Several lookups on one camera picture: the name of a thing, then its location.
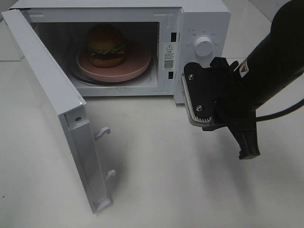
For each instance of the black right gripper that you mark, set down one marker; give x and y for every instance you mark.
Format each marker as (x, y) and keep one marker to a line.
(228, 105)

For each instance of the pink round plate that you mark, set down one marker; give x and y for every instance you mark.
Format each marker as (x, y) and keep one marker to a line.
(137, 60)

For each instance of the burger with lettuce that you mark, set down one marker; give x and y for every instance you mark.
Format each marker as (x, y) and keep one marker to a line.
(105, 45)

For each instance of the white microwave door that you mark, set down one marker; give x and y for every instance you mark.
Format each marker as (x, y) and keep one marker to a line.
(62, 106)

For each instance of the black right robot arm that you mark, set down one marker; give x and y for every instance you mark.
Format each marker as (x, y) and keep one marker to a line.
(277, 60)

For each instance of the upper white microwave knob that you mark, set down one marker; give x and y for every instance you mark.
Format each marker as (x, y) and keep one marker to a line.
(203, 45)

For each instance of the white warning label sticker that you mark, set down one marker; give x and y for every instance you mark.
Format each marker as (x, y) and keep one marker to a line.
(168, 54)

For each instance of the glass microwave turntable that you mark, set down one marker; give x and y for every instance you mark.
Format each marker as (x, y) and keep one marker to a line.
(147, 79)

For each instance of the white microwave oven body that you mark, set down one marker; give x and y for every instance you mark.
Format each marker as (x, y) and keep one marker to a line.
(62, 26)

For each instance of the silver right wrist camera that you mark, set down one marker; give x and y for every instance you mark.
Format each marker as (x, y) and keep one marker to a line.
(196, 96)

